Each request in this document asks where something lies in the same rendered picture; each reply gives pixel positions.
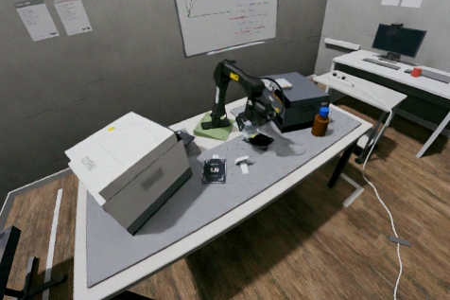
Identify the brown bottle with blue cap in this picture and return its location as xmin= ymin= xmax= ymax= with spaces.
xmin=311 ymin=107 xmax=330 ymax=137

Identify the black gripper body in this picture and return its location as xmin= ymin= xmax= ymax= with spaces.
xmin=235 ymin=106 xmax=255 ymax=123

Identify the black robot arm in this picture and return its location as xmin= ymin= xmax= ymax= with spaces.
xmin=200 ymin=60 xmax=271 ymax=130

